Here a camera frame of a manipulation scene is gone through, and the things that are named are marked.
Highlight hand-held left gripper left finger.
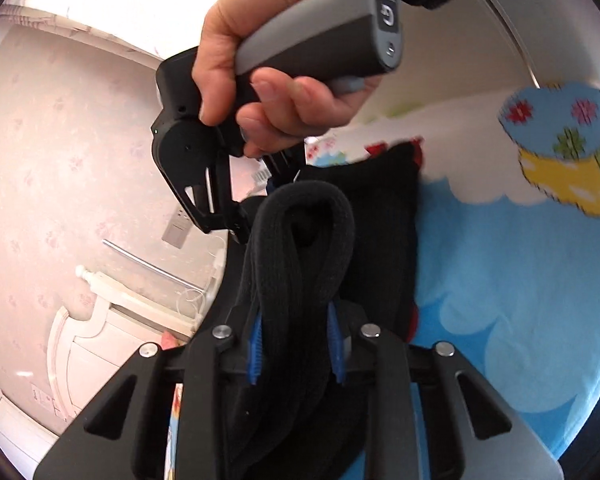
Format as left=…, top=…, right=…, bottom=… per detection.
left=32, top=304, right=262, bottom=480

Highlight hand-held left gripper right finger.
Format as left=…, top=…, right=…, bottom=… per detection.
left=329, top=302, right=566, bottom=480

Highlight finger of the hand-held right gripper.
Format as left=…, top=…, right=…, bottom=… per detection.
left=166, top=157, right=254, bottom=247
left=260, top=146, right=307, bottom=194

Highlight black pants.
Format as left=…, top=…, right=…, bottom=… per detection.
left=219, top=142, right=424, bottom=480

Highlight white headboard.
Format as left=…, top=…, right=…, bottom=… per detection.
left=47, top=265, right=216, bottom=426

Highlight blue printed blanket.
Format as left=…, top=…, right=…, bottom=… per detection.
left=167, top=80, right=600, bottom=480

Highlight white wall socket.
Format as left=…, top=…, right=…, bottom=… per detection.
left=162, top=205, right=194, bottom=249

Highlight white cable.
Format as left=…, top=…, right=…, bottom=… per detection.
left=177, top=245, right=227, bottom=317

